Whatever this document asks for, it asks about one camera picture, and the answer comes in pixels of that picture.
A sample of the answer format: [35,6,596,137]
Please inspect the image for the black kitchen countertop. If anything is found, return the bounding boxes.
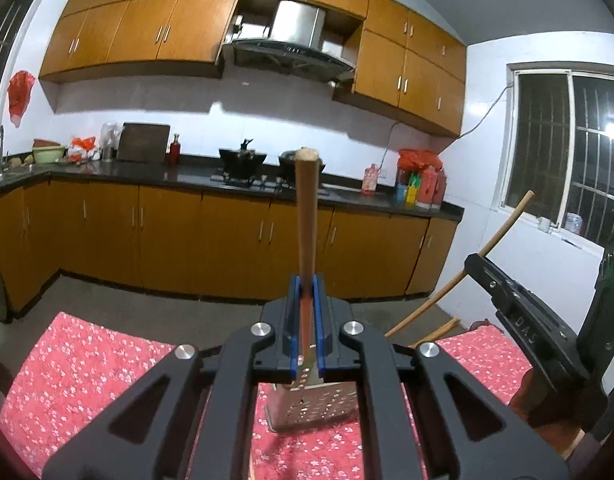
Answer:
[0,152,463,222]

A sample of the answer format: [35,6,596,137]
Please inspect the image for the steel range hood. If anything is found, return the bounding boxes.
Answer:
[219,0,358,83]

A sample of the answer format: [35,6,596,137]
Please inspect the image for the barred window by sink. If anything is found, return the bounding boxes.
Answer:
[0,0,46,126]

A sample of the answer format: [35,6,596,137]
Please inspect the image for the red plastic bag on thermos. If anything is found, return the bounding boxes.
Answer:
[397,148,444,173]

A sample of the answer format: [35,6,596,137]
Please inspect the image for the black wok with handle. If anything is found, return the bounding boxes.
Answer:
[218,137,268,176]

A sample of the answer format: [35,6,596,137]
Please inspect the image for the wooden base cabinets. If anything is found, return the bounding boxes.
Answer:
[0,180,460,318]

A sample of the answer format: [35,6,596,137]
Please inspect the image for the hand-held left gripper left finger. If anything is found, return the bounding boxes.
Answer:
[42,272,308,480]

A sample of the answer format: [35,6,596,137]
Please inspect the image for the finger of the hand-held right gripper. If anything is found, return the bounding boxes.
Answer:
[464,253,579,342]

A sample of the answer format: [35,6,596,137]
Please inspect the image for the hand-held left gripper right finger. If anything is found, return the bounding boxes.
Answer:
[309,272,570,480]

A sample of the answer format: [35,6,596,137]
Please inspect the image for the wooden chopstick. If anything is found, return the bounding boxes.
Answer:
[409,316,462,348]
[384,190,535,338]
[293,146,322,391]

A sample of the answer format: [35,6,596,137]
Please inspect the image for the green basin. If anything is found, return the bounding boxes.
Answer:
[32,139,68,164]

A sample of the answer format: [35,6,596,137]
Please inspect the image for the wall cable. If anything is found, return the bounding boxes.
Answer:
[378,84,510,173]

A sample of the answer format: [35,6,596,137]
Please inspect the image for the clear plastic bag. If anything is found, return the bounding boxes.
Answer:
[101,121,124,162]

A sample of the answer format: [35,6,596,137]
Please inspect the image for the black wok with lid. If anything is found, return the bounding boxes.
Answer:
[278,149,327,181]

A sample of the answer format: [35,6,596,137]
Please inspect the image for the large barred window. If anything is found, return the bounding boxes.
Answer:
[500,62,614,256]

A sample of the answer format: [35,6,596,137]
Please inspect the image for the pink plastic bottle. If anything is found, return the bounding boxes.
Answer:
[362,162,380,197]

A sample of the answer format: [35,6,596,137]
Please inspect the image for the red plastic bag on wall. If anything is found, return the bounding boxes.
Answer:
[8,70,36,128]

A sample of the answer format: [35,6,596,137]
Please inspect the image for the person's right hand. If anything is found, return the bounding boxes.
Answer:
[507,367,588,461]

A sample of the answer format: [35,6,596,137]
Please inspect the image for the dark wooden cutting board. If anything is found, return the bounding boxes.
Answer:
[116,122,172,163]

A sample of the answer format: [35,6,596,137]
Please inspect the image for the red floral tablecloth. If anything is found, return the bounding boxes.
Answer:
[0,310,533,480]

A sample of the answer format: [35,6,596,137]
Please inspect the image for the red and white plastic bag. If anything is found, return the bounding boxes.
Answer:
[68,136,98,162]

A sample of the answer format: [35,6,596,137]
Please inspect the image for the beige perforated chopstick holder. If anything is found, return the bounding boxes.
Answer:
[264,377,362,434]

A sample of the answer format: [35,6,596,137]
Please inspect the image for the gas stove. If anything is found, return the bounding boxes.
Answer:
[210,172,333,196]

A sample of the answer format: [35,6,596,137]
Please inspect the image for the wooden wall cabinets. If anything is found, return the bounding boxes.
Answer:
[38,0,467,137]

